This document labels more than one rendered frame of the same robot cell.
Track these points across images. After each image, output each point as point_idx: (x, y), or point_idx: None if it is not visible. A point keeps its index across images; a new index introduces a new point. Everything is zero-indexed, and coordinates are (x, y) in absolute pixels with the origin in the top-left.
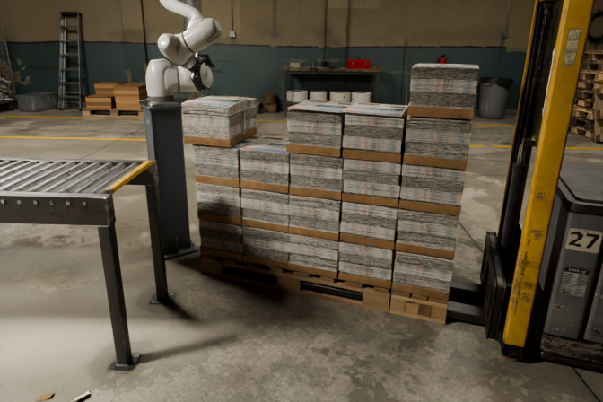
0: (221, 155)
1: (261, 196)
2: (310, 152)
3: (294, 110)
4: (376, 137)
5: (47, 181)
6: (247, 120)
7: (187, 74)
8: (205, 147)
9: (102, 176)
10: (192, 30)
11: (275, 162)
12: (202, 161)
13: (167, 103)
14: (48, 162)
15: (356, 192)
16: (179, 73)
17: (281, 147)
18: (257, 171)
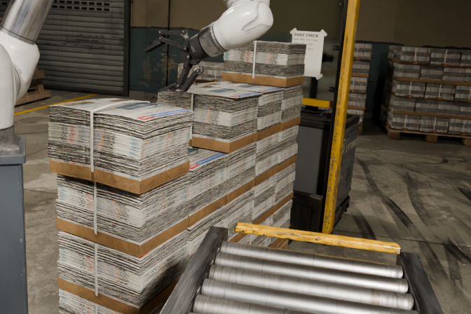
0: (174, 190)
1: (207, 225)
2: (242, 144)
3: (235, 99)
4: (272, 112)
5: None
6: None
7: (30, 69)
8: (158, 188)
9: (310, 265)
10: None
11: (217, 172)
12: (151, 215)
13: (17, 139)
14: None
15: (261, 172)
16: (15, 67)
17: (198, 153)
18: (204, 193)
